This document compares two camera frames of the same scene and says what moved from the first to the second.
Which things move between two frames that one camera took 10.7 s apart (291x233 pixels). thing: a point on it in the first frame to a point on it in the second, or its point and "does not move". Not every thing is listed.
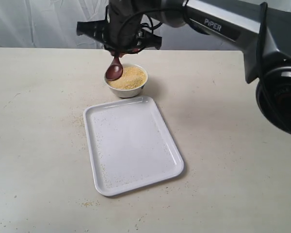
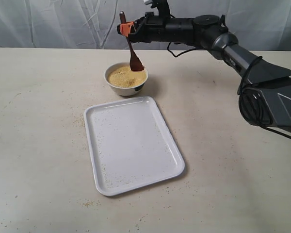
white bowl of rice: [131, 83] does not move
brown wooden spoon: [115, 70] to [135, 64]
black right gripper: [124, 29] to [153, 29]
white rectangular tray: [131, 145] does not move
